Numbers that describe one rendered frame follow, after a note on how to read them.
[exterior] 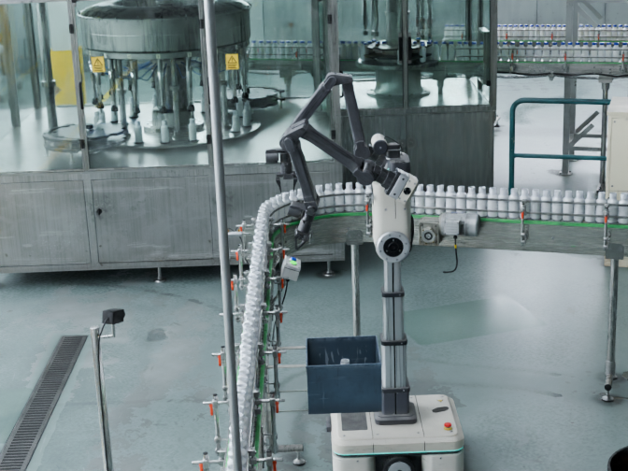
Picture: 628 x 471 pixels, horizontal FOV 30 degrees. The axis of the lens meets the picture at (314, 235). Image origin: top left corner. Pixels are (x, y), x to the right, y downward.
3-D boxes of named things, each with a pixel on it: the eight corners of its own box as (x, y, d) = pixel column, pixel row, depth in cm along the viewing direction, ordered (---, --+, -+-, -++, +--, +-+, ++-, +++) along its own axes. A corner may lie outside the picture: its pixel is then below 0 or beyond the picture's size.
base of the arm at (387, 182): (399, 168, 537) (387, 191, 540) (384, 160, 536) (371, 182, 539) (401, 173, 528) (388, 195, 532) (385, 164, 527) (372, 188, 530)
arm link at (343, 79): (352, 70, 560) (351, 67, 569) (324, 76, 560) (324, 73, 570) (372, 159, 572) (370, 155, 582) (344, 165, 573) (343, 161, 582)
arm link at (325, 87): (339, 81, 561) (338, 78, 571) (329, 74, 560) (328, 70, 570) (286, 152, 570) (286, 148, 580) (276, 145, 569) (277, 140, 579)
